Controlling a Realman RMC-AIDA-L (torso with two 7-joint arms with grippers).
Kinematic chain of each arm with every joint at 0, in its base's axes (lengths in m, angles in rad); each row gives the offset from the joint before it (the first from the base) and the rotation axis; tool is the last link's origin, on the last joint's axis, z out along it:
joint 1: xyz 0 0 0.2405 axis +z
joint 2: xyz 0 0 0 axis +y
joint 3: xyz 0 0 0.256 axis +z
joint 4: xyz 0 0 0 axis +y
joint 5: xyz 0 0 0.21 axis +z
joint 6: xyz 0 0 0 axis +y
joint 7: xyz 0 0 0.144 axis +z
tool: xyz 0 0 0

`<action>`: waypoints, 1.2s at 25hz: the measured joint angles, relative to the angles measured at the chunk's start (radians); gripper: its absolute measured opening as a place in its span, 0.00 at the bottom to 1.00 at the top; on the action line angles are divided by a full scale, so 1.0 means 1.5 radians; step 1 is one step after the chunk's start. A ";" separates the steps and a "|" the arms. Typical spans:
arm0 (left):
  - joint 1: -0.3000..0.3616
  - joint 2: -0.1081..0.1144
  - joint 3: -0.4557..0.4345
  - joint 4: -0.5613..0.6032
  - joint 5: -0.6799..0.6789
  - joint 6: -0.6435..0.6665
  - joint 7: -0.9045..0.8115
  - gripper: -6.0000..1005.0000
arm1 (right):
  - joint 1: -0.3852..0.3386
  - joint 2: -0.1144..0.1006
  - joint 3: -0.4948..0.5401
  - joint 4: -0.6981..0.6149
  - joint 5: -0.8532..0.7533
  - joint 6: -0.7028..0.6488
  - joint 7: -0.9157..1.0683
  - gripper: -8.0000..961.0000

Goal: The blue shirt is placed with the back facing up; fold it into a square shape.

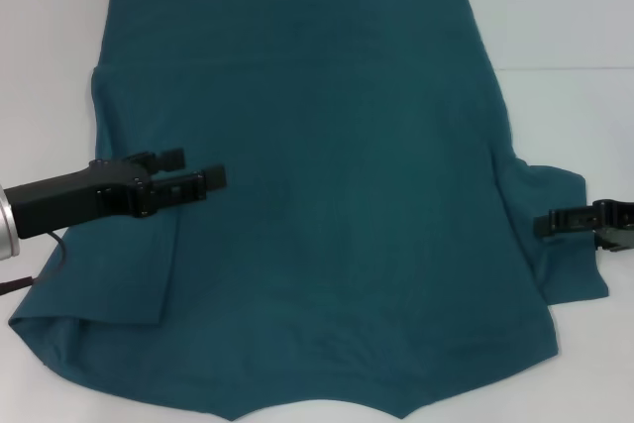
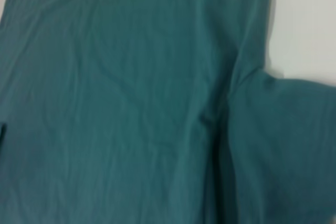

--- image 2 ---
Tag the teal blue shirt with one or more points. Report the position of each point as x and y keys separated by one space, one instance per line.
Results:
x=131 y=103

